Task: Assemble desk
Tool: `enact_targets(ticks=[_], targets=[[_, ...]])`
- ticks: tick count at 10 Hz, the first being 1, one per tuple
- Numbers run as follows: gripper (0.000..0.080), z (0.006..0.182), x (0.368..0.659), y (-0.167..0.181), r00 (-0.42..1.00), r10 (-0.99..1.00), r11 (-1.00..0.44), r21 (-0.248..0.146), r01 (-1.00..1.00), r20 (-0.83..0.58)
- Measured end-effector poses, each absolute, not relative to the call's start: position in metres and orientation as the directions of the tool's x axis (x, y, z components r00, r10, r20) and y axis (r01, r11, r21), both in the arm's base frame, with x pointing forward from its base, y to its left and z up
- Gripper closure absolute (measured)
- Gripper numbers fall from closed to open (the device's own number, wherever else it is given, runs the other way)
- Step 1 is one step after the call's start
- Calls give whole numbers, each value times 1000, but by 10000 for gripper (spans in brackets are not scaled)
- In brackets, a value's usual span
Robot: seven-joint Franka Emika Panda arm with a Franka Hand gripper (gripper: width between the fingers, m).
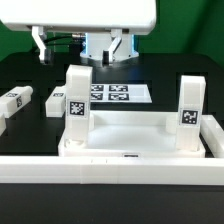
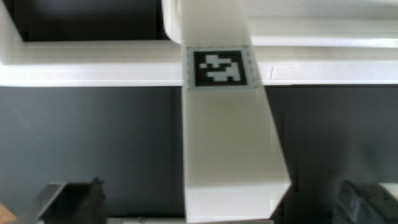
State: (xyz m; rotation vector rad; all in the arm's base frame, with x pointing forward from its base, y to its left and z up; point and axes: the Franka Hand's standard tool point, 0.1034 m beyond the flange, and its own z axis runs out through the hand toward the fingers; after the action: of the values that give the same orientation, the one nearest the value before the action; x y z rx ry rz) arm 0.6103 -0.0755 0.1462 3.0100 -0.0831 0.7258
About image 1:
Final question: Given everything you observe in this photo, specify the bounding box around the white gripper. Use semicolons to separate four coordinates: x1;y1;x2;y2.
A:
0;0;156;65

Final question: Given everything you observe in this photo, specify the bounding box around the white obstacle rail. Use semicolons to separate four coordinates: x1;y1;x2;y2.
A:
0;156;224;186
201;115;224;159

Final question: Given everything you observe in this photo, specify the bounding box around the black cable with connector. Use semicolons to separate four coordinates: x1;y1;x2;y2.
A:
30;31;88;54

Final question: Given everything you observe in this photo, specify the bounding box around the white desk top tray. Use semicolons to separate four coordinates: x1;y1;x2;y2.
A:
58;110;205;158

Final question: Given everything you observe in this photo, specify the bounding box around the white front obstacle rail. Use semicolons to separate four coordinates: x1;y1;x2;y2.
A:
0;156;224;186

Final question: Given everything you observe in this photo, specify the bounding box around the white marker base plate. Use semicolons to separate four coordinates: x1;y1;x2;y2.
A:
91;84;152;103

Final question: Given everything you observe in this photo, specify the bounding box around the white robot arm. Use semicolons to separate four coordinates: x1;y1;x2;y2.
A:
0;0;157;65

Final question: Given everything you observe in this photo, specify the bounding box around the white right obstacle rail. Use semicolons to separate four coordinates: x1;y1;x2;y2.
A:
201;115;224;159

